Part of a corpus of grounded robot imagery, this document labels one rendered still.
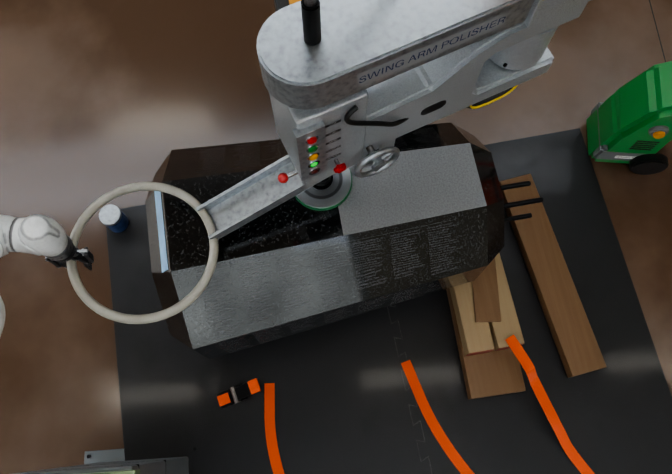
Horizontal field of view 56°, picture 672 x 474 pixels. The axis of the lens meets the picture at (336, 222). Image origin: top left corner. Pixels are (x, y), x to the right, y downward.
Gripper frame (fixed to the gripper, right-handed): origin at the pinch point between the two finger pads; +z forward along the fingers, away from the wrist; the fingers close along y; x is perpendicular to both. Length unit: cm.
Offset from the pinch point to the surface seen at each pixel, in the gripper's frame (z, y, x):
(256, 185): -15, 63, 13
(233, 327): 18, 47, -27
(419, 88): -64, 111, 15
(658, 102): 16, 236, 37
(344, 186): -8, 93, 11
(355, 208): -5, 96, 3
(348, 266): 4, 91, -15
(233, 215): -11, 54, 5
